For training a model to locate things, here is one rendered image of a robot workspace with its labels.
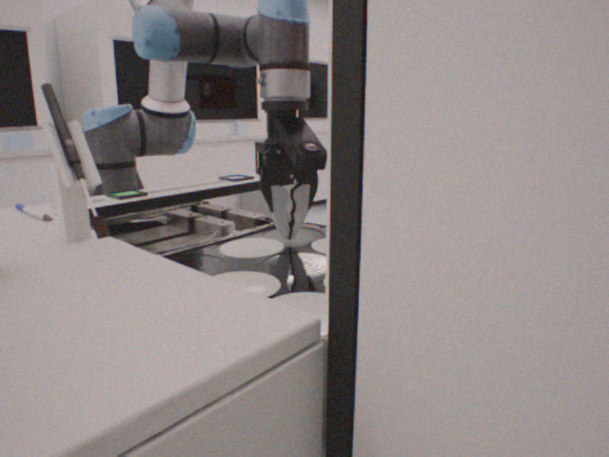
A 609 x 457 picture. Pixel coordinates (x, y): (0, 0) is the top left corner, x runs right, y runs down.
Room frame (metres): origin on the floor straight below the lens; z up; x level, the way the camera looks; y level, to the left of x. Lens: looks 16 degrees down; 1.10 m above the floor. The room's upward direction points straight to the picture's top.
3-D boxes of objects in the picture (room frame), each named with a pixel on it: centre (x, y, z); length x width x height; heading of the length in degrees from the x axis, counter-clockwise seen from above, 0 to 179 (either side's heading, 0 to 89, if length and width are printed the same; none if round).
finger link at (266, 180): (0.66, 0.05, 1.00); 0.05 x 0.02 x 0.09; 111
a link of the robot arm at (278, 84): (0.68, 0.04, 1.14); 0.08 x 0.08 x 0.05
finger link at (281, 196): (0.68, 0.05, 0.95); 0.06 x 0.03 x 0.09; 21
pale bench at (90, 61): (4.41, 1.25, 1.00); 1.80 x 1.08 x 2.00; 139
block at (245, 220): (0.86, 0.12, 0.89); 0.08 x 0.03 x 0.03; 49
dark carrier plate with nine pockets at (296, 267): (0.58, 0.01, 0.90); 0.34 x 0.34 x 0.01; 49
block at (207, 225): (0.80, 0.17, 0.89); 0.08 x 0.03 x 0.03; 49
